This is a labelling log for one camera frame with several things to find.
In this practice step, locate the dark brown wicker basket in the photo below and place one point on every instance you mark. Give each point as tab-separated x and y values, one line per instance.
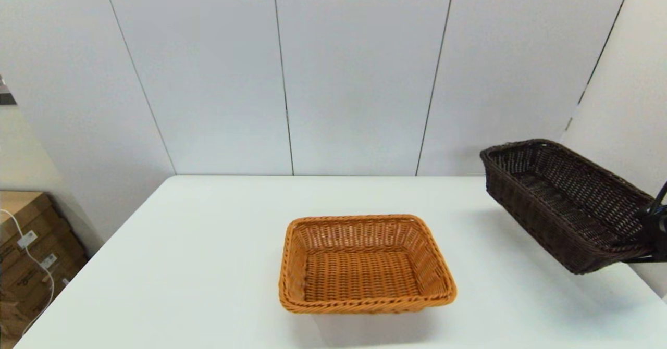
552	203

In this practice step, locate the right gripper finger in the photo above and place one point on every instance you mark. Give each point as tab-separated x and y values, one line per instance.
649	260
642	232

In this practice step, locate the orange wicker basket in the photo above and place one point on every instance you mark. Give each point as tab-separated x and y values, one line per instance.
365	276

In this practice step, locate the brown cardboard box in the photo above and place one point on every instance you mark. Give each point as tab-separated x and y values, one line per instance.
36	219

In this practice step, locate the dark grey wall fixture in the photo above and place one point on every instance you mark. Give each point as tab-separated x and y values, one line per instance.
6	99

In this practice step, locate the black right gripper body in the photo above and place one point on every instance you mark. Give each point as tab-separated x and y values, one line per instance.
659	234

